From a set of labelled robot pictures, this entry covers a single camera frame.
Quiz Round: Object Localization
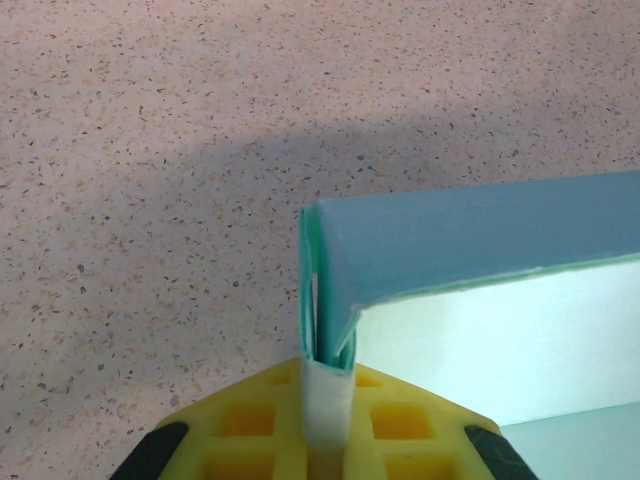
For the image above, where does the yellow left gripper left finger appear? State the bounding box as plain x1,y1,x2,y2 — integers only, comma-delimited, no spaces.
114,357,322,480

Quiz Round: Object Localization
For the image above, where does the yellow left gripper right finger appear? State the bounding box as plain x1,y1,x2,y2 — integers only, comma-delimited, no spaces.
343,363,540,480

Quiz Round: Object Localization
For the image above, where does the light blue paper box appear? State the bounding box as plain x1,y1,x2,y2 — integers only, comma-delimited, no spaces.
298,169,640,480

